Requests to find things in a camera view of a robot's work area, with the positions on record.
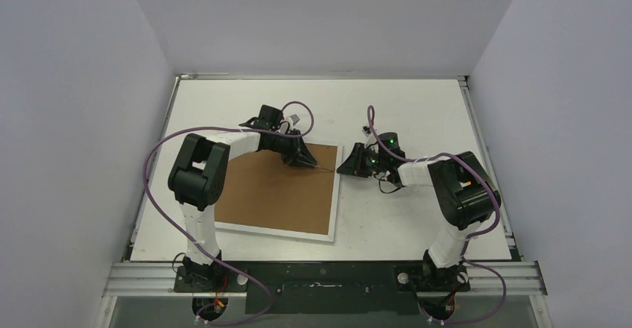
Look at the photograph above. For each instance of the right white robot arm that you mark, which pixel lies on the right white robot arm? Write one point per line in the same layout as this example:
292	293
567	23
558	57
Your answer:
465	197

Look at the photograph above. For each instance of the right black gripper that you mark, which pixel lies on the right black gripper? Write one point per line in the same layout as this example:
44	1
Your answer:
359	159

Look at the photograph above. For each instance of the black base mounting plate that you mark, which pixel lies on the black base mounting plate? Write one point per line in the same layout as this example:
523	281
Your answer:
336	287

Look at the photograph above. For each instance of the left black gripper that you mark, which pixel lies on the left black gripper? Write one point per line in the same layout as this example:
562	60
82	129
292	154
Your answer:
302	158

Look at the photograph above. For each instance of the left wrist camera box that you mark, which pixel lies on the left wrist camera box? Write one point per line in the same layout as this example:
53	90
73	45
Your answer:
292	118

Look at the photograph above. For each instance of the white picture frame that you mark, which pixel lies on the white picture frame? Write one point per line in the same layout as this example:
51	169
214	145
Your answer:
264	196

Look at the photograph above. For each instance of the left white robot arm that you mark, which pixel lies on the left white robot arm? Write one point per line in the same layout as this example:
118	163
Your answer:
199	172

